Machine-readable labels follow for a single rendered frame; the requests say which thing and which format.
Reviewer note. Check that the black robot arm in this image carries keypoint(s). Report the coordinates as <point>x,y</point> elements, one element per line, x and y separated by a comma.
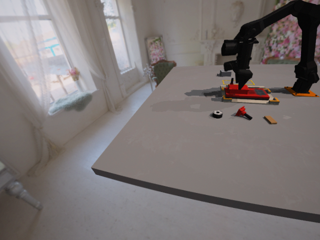
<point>308,17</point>

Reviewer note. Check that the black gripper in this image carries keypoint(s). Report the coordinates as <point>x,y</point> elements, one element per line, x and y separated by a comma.
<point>243,74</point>

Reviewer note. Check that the black toy tyre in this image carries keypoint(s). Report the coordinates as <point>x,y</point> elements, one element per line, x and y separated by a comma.
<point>217,114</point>

